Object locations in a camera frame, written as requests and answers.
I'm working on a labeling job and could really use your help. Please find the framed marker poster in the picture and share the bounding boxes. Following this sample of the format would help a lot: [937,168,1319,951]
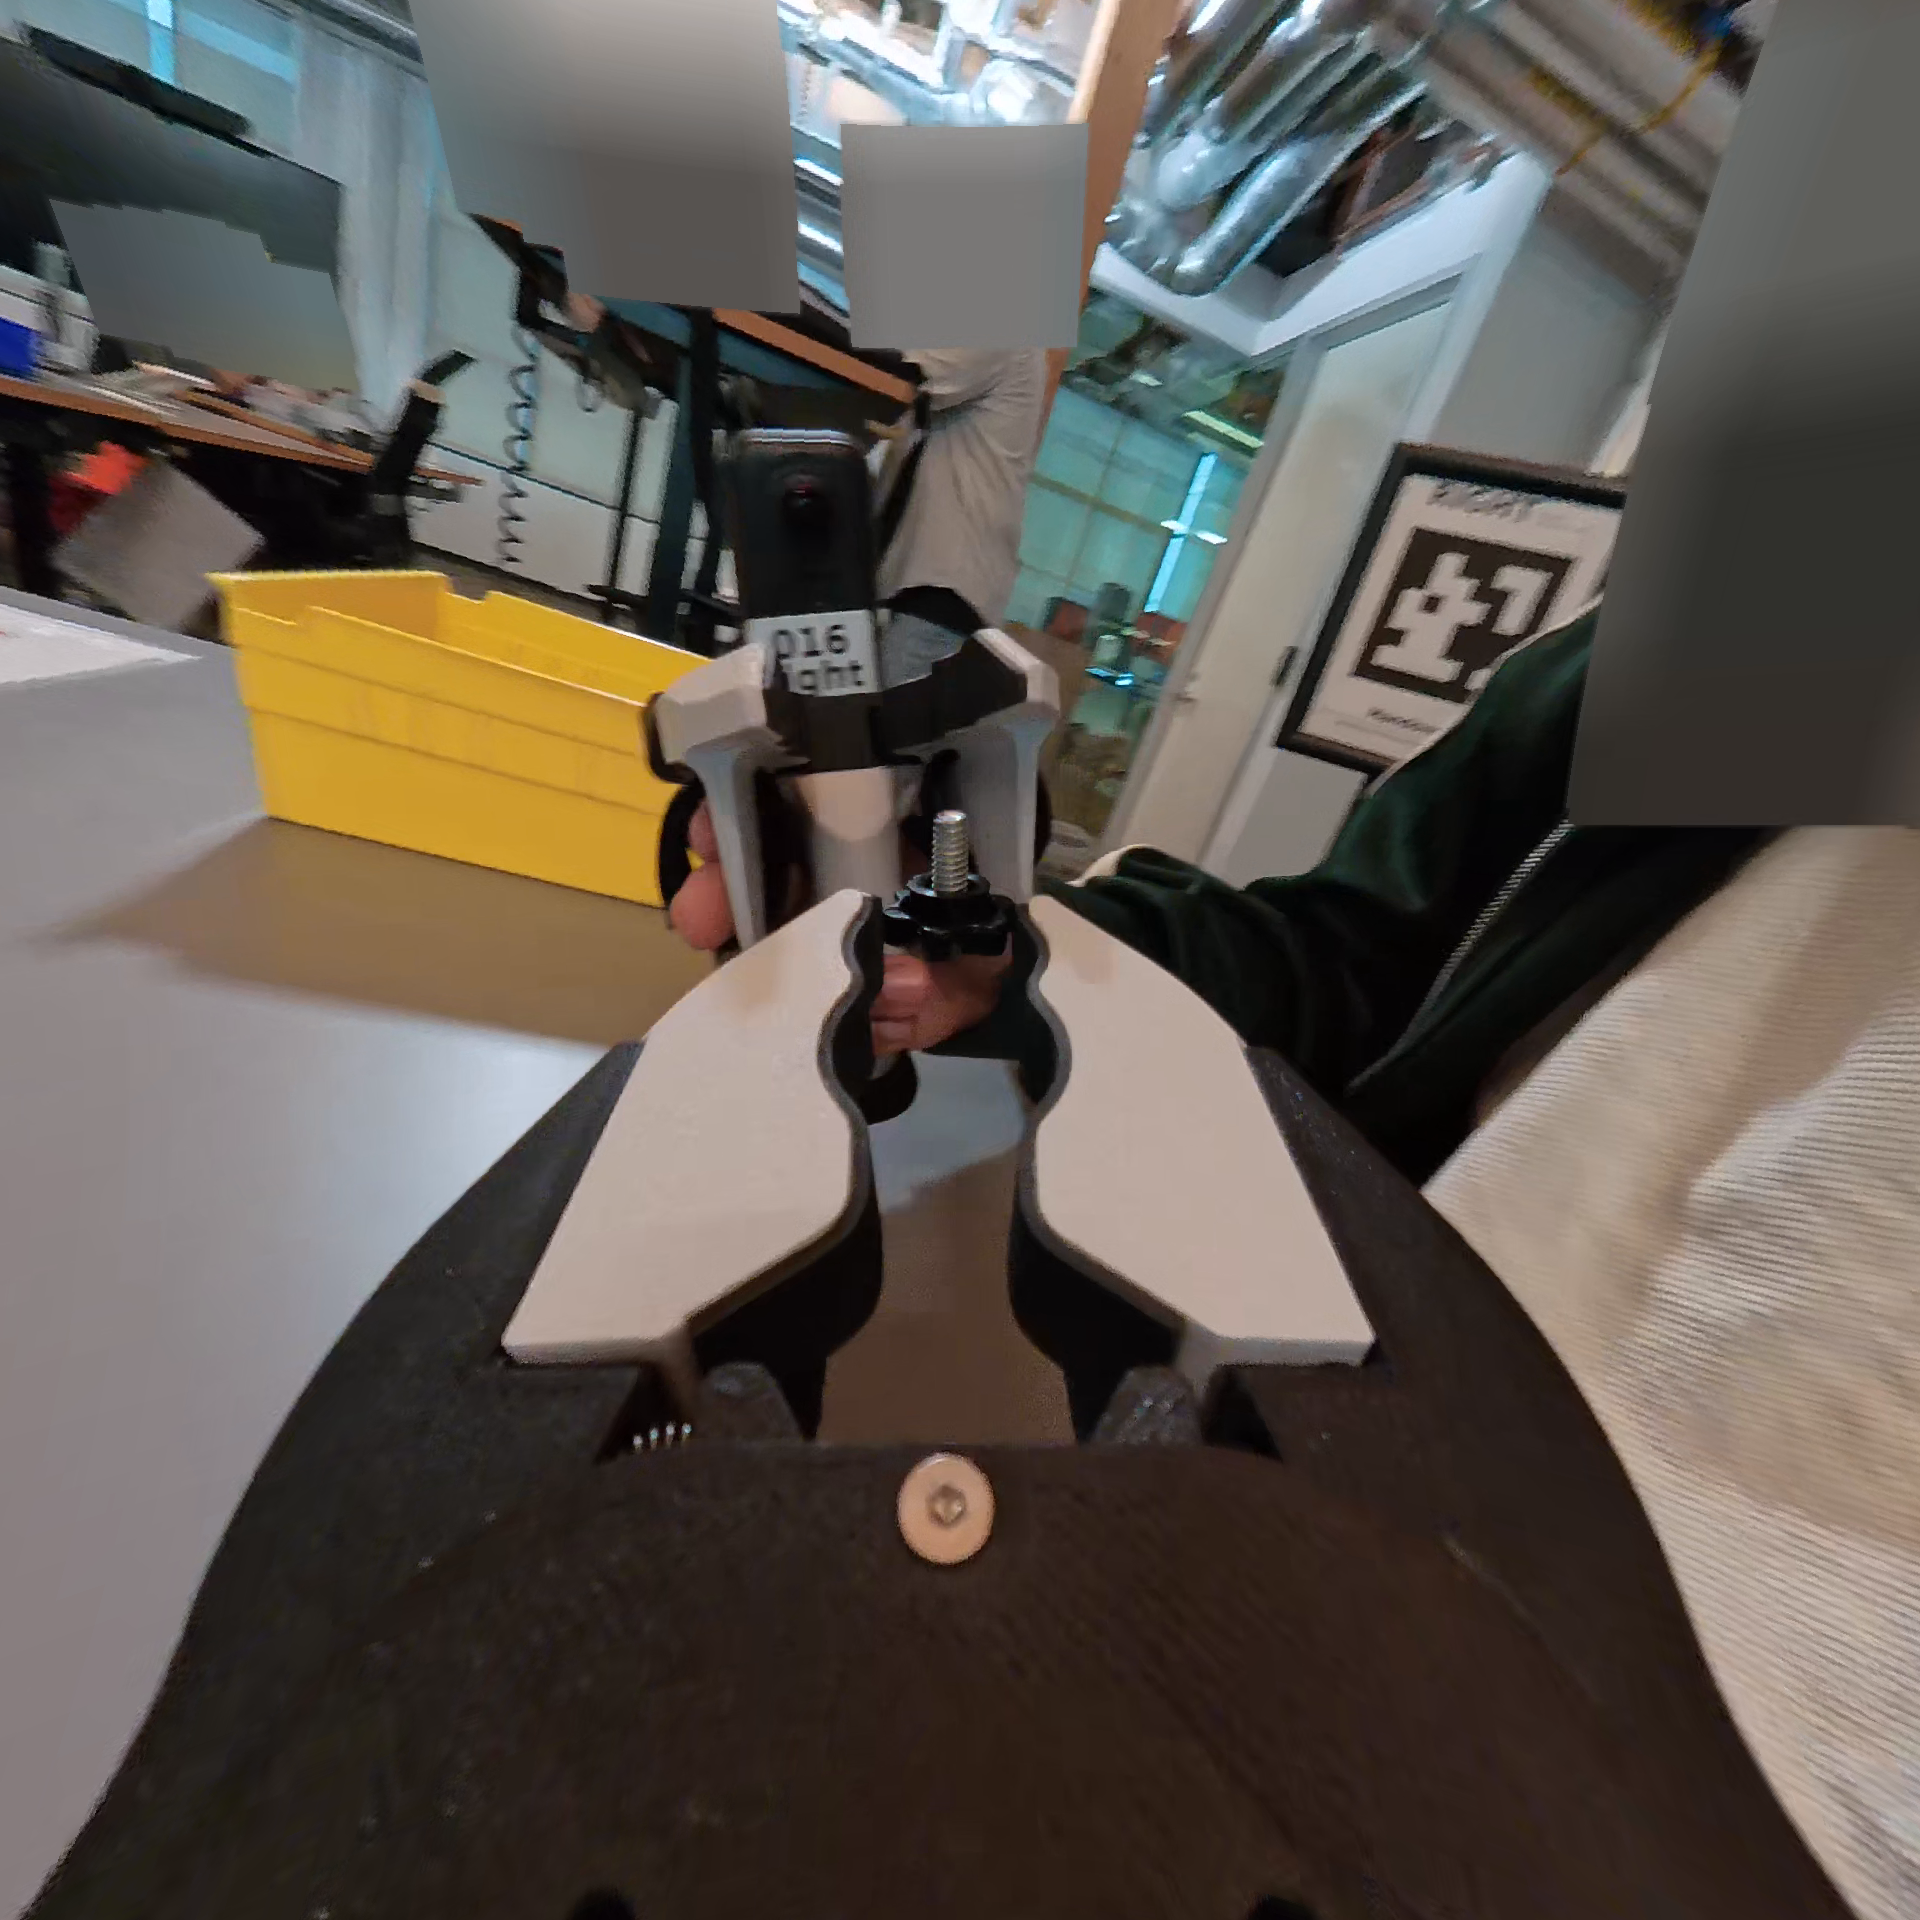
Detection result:
[1274,440,1631,772]

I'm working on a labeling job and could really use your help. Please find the raised standing desk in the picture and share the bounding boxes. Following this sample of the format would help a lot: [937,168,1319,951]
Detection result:
[480,216,919,634]

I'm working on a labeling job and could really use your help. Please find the printed paper sheet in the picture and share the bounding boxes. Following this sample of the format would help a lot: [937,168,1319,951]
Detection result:
[0,615,166,689]

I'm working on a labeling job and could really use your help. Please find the yellow plastic bin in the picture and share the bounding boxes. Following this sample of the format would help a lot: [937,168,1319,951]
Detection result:
[211,567,717,906]

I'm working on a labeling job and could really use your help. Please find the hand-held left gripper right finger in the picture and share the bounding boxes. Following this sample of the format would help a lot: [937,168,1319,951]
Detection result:
[1012,893,1377,1374]

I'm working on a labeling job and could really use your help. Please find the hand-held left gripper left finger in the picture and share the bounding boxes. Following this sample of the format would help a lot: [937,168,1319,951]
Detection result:
[502,888,889,1370]

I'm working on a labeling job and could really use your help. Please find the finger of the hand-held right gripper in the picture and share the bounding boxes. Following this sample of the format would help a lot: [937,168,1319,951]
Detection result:
[646,646,785,964]
[962,631,1063,904]

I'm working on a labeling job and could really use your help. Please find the dark green jacket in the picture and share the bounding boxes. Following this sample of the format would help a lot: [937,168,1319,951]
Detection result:
[1337,599,1772,1188]

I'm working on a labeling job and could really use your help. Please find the person's right hand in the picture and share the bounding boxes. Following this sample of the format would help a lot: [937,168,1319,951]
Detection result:
[665,878,1019,1059]

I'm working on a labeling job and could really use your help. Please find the wooden beam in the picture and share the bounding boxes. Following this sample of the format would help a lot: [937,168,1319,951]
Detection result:
[1041,0,1189,408]

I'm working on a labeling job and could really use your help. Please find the silver air ducts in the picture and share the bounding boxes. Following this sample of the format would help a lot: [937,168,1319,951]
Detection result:
[1116,0,1485,295]

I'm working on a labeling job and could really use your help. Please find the cream trousers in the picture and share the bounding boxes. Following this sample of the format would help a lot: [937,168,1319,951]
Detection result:
[1425,826,1920,1920]

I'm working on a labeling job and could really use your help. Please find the person's right forearm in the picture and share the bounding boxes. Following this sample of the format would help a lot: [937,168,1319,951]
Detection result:
[1034,838,1443,1096]

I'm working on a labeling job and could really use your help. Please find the grey panel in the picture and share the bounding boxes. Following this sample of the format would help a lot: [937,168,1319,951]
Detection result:
[53,457,268,634]

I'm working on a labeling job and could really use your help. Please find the black office chair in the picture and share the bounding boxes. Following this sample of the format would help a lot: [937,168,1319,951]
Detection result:
[359,352,473,525]

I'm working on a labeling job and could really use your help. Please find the coiled cable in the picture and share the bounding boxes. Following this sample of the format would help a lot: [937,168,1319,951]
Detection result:
[497,324,545,567]

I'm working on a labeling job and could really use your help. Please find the black star knob screw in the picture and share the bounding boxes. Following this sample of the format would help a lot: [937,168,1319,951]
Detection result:
[882,811,1008,965]

